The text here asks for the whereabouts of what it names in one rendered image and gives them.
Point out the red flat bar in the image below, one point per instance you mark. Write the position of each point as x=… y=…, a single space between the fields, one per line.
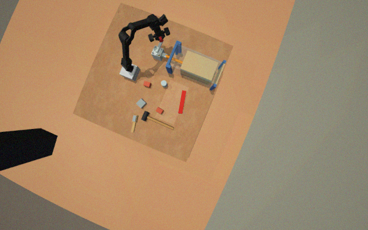
x=182 y=102

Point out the red cube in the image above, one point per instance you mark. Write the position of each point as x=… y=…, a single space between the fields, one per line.
x=159 y=110
x=147 y=84

